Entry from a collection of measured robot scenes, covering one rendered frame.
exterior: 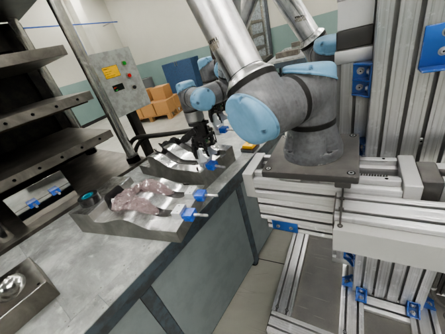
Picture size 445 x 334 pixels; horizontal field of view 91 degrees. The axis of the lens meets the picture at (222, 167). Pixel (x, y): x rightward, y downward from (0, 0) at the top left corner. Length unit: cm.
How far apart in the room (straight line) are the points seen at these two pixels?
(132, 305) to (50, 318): 22
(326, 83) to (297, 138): 14
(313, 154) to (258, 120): 20
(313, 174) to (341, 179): 6
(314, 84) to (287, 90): 7
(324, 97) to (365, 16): 29
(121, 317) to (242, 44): 86
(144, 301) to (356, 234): 72
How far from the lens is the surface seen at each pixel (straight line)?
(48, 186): 152
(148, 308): 99
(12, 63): 154
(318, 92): 53
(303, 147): 58
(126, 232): 94
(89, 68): 153
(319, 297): 131
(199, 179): 100
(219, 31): 52
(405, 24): 70
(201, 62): 115
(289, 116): 47
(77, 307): 87
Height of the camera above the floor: 136
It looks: 29 degrees down
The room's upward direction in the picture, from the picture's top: 16 degrees counter-clockwise
